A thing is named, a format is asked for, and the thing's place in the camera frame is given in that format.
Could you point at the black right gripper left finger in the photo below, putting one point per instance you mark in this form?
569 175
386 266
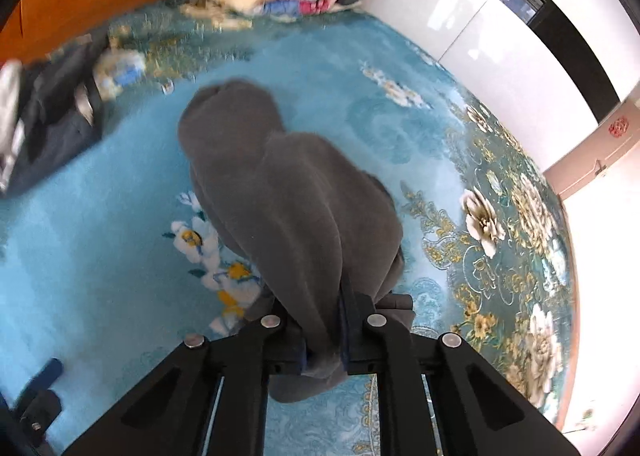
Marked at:
207 397

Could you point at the grey fleece trousers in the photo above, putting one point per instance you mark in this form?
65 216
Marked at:
294 206

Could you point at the dark navy and white garment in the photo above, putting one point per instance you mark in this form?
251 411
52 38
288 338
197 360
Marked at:
51 112

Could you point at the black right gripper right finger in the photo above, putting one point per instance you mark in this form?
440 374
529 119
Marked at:
439 396

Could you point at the blue floral bed blanket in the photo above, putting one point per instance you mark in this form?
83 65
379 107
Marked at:
110 262

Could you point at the pink door with red sign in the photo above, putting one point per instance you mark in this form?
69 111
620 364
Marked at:
615 136

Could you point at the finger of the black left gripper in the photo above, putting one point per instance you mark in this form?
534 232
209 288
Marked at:
24 425

